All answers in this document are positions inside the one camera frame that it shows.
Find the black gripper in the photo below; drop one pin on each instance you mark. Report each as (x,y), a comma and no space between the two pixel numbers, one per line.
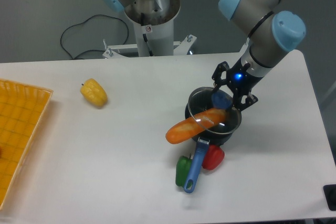
(240,79)

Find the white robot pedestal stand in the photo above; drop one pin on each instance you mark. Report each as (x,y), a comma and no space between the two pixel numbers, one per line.
(153,24)

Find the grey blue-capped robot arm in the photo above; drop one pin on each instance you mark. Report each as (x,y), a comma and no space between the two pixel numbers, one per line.
(270,37)

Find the red toy bell pepper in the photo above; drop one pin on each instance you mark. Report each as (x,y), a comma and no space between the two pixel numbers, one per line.
(213,158)

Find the green toy bell pepper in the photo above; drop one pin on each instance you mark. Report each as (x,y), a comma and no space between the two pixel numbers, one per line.
(182,169)

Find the yellow toy bell pepper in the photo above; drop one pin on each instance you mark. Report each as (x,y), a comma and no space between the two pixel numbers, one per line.
(94,93)

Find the black object at table edge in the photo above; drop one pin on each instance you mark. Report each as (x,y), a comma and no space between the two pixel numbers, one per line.
(329,192)

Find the yellow plastic basket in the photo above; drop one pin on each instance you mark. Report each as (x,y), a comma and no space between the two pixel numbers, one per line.
(22,109)

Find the dark pot with blue handle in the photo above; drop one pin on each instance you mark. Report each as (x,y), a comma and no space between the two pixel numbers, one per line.
(203,141)

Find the glass lid with blue knob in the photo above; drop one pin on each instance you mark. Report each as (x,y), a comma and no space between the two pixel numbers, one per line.
(203,98)

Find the orange toy baguette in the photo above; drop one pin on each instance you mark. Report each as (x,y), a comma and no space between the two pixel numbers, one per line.
(189,129)

